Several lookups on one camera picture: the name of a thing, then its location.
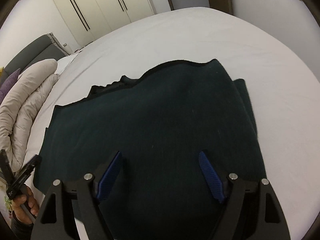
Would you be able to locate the dark grey headboard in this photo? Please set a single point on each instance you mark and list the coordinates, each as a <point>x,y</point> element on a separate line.
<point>44,47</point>

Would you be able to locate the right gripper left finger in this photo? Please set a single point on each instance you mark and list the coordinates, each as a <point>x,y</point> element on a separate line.
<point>67,201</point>

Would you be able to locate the purple pillow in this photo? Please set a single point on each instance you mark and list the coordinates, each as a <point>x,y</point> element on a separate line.
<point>8,84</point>

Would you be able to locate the dark sleeve left forearm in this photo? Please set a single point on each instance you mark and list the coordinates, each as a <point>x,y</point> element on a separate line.
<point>21,231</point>

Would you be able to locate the cream wardrobe with black handles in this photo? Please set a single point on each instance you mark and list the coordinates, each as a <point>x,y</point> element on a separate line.
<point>89,20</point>

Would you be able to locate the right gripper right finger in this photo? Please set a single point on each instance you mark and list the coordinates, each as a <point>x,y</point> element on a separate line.
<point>251,209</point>

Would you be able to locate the dark green knit sweater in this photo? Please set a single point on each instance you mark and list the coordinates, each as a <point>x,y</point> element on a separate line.
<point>160,123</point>

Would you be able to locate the yellow pillow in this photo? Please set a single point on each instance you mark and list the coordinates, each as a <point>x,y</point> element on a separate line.
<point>1,71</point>

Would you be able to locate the white bed mattress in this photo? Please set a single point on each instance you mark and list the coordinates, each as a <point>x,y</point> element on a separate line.
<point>283,91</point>

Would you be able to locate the beige puffy duvet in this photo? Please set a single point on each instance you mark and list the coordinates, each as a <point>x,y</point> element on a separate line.
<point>20,107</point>

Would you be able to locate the person's left hand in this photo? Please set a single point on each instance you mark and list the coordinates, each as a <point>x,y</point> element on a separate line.
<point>25,208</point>

